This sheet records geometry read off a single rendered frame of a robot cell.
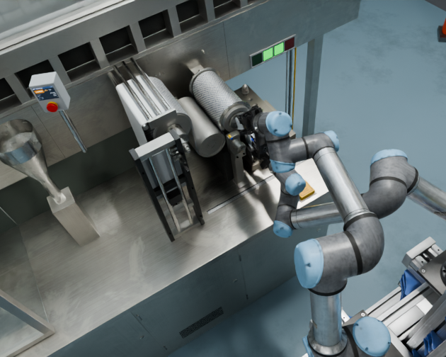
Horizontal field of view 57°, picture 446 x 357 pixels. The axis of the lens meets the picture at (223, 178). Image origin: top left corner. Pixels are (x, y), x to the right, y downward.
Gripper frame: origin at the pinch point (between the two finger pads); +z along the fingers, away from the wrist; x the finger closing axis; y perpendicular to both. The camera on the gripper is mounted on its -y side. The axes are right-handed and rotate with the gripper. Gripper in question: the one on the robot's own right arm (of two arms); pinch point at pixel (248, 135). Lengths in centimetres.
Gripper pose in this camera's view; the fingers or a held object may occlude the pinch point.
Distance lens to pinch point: 176.1
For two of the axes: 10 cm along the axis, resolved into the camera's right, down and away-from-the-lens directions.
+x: -8.6, 4.6, -2.2
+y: -1.1, -5.9, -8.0
